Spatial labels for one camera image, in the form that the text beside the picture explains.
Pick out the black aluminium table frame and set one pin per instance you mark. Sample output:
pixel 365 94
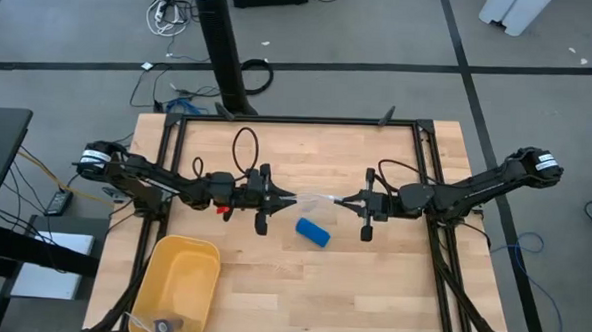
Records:
pixel 298 120

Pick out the white plastic housing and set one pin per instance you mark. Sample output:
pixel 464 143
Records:
pixel 515 13

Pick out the yellow plastic bin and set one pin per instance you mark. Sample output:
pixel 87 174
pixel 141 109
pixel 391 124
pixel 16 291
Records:
pixel 181 281

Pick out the blue elastic bandage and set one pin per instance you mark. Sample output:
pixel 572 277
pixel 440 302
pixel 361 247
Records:
pixel 313 232

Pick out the clear plastic bag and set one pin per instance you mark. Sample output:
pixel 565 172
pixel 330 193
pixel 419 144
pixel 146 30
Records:
pixel 314 202

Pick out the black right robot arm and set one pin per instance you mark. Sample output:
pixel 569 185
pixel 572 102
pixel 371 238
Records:
pixel 475 189

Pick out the black frame bracket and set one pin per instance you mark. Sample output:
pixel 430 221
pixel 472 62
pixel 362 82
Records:
pixel 224 111
pixel 387 116

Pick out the black tower fan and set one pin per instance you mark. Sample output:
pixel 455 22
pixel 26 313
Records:
pixel 223 48

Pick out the clear bag with dark roll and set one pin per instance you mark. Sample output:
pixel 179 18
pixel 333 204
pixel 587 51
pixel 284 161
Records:
pixel 161 325

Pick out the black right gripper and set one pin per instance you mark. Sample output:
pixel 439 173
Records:
pixel 382 205

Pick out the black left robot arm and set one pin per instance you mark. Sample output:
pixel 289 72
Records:
pixel 150 174

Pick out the black power adapter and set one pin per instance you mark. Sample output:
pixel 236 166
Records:
pixel 59 203

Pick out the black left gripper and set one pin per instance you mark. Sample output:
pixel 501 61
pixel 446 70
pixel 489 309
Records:
pixel 262 199

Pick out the white shelf board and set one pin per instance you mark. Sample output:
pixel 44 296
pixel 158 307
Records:
pixel 51 265

